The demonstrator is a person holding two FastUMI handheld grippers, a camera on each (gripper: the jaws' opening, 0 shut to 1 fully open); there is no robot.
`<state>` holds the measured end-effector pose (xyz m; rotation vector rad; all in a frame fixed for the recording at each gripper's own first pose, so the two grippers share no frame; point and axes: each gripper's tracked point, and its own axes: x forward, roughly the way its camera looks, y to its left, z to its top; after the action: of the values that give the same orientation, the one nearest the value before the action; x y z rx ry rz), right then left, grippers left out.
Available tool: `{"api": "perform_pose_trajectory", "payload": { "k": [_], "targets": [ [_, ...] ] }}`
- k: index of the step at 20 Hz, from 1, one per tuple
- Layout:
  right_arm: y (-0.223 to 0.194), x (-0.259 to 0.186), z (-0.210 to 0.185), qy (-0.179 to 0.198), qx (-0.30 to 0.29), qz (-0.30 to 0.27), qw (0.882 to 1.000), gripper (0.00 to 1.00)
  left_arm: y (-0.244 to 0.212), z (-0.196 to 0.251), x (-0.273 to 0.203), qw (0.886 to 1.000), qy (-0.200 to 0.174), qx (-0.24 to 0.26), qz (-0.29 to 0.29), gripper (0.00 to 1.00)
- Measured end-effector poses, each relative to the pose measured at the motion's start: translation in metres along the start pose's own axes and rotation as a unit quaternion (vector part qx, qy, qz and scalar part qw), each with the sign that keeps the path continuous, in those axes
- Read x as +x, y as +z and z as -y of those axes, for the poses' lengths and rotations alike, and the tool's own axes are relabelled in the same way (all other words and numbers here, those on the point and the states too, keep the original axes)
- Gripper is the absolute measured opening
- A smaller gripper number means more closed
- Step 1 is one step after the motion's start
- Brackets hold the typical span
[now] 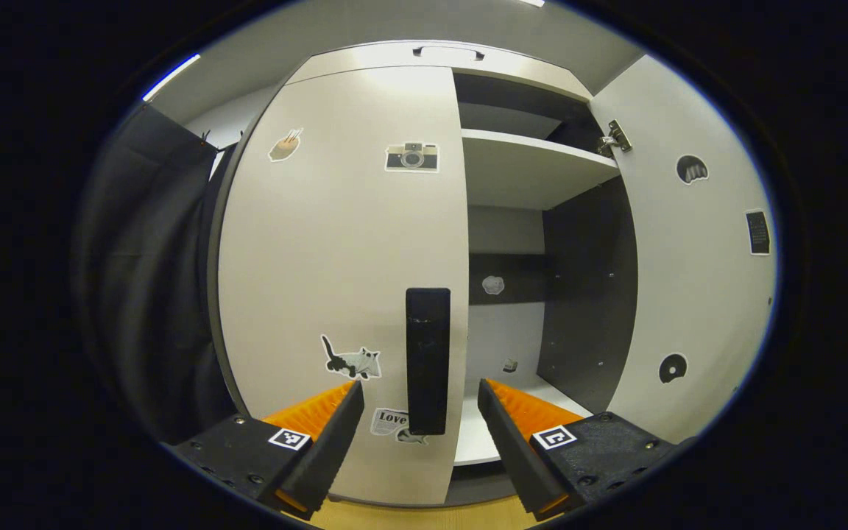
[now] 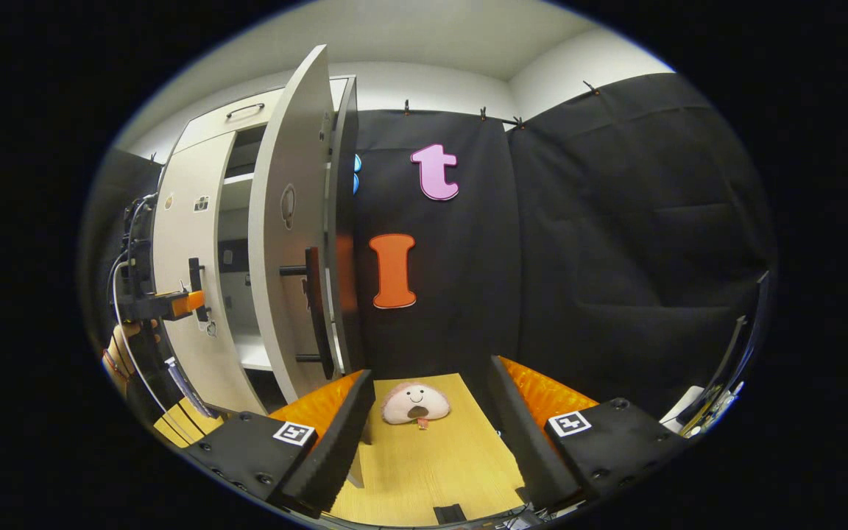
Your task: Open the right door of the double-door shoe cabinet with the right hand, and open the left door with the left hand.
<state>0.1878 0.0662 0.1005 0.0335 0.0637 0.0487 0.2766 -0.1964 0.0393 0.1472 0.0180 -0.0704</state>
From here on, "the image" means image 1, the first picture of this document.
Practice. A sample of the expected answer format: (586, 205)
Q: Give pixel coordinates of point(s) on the white cabinet shelf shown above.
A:
(527, 169)
(472, 434)

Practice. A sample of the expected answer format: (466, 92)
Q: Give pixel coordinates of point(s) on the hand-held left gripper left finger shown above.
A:
(332, 449)

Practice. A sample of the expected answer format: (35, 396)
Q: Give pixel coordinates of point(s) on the beige double-door shoe cabinet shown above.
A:
(336, 243)

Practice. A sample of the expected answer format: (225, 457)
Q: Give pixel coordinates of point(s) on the black backdrop cloth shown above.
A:
(144, 280)

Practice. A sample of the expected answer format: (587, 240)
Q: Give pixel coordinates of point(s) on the beige cabinet door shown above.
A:
(696, 294)
(336, 243)

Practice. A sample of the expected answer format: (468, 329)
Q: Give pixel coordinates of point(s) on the beige cabinet drawer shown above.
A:
(394, 55)

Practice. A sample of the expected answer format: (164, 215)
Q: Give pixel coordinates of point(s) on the metal door hinge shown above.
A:
(615, 138)

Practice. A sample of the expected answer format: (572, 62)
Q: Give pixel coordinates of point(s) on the small ceiling light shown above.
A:
(171, 76)

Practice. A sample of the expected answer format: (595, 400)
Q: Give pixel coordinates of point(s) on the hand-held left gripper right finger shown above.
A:
(512, 449)

